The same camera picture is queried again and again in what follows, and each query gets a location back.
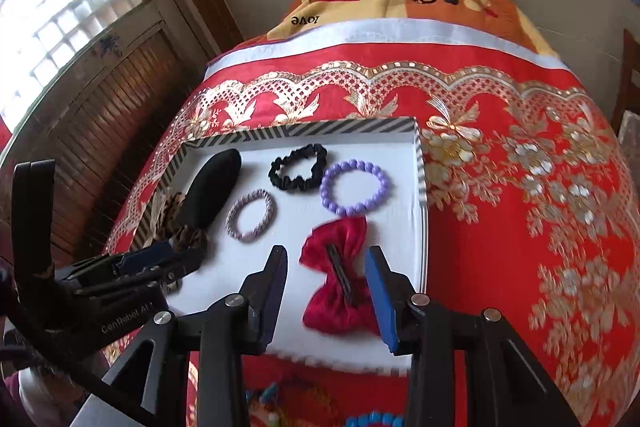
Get clear plastic wrapped pad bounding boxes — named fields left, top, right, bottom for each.
left=617, top=112, right=640, bottom=148

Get striped white cardboard box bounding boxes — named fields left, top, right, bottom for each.
left=135, top=117, right=431, bottom=378

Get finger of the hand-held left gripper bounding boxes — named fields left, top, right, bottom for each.
left=75, top=252, right=201, bottom=298
left=70, top=241, right=176, bottom=280

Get brown wooden chair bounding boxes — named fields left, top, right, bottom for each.
left=611, top=28, right=640, bottom=132

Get colourful bead bracelets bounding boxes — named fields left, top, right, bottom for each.
left=242, top=379, right=333, bottom=427

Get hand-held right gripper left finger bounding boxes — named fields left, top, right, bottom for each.
left=102, top=244, right=290, bottom=427

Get red gold floral tablecloth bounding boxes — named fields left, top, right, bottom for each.
left=102, top=34, right=640, bottom=427

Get orange printed blanket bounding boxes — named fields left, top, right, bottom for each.
left=265, top=0, right=573, bottom=70

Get leopard print scrunchie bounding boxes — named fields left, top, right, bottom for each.
left=150, top=192, right=208, bottom=258

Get brown wooden louvered door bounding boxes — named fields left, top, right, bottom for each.
left=0, top=0, right=246, bottom=268

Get lilac braided hair tie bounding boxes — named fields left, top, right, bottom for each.
left=226, top=188, right=277, bottom=242

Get glass window pane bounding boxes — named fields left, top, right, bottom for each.
left=0, top=0, right=151, bottom=128

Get purple bead bracelet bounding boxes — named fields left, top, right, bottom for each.
left=319, top=159, right=391, bottom=216

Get blue bead bracelet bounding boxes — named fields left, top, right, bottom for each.
left=344, top=411, right=407, bottom=427

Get black oval hair clip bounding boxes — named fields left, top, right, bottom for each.
left=177, top=148, right=242, bottom=233

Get red bow hair clip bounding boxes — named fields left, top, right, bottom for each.
left=299, top=215, right=383, bottom=337

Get black scrunchie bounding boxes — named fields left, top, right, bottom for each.
left=269, top=143, right=328, bottom=194

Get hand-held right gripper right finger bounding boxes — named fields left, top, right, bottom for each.
left=364, top=246, right=581, bottom=427

